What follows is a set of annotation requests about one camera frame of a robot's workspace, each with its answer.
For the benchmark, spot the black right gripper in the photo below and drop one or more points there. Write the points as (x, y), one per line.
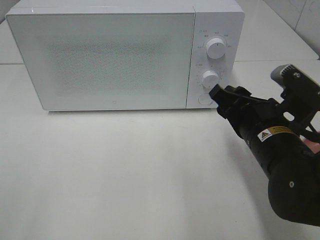
(248, 116)

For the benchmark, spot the round white door button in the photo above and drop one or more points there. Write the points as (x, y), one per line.
(205, 99)

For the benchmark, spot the white microwave door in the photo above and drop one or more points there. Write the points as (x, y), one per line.
(79, 62)

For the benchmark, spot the pink round plate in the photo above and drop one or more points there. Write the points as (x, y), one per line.
(313, 146)

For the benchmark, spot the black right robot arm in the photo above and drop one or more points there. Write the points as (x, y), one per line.
(292, 169)

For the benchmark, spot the lower white timer knob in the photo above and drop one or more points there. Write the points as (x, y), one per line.
(210, 78)

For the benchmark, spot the upper white power knob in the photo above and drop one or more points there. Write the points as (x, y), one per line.
(215, 47)

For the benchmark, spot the white microwave oven body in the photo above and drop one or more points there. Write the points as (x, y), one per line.
(222, 18)

